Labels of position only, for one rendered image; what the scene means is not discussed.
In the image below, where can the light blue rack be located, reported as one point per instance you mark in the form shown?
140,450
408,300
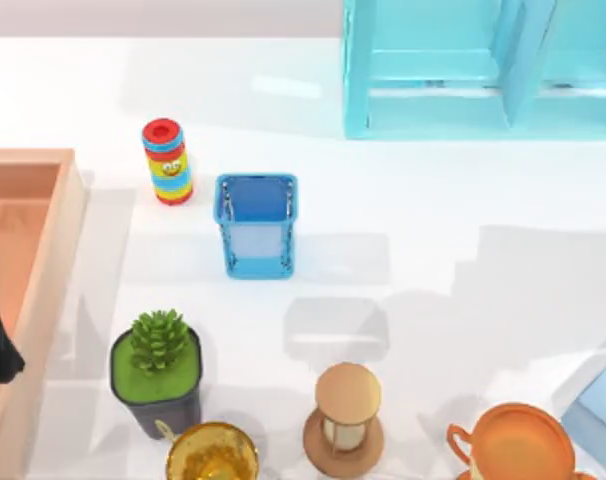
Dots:
433,75

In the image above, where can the light blue book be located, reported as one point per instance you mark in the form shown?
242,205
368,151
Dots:
600,405

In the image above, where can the wooden hourglass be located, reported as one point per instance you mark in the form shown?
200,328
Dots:
345,420

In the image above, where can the orange trophy cup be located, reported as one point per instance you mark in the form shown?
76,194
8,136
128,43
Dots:
515,445

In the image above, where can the stack of coloured rings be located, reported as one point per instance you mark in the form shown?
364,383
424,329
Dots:
168,165

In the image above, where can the green plant in dark pot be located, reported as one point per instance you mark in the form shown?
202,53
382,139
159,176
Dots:
155,370

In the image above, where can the gold trophy cup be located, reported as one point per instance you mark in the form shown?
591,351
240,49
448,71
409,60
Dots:
210,455

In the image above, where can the shallow salmon box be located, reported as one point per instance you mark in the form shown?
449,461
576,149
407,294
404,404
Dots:
13,220

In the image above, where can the blue basket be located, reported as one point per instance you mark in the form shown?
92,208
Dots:
258,225

